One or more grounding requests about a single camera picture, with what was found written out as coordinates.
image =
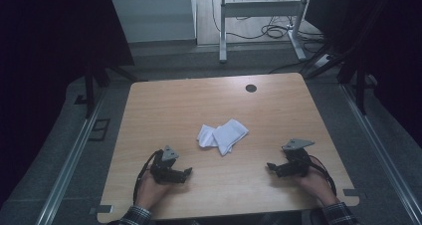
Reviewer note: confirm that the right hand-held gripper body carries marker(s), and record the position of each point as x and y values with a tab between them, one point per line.
295	163

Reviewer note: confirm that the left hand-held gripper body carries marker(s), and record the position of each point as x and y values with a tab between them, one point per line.
164	170

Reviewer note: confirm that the white sock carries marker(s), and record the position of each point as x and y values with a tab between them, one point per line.
227	137

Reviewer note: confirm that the person's left hand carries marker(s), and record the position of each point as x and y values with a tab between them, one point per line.
151	190

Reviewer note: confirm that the person's right hand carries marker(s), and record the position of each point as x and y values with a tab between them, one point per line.
315	183

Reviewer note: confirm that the grey tape strip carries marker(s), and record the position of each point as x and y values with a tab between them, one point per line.
354	193

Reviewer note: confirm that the black round table grommet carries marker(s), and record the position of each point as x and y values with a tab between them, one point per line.
251	88

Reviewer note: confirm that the black metal stand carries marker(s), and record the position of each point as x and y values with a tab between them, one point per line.
89	92
360	85

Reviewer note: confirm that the white power strip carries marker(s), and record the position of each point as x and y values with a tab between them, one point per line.
323	60

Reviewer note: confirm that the white cabinet panel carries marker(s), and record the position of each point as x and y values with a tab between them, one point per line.
152	17

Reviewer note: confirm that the black floor frame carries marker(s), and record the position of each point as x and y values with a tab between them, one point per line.
99	129

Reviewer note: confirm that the aluminium floor rail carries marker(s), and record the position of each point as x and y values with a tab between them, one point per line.
68	168
381	148

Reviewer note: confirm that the white metal desk frame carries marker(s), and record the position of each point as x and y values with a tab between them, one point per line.
262	8

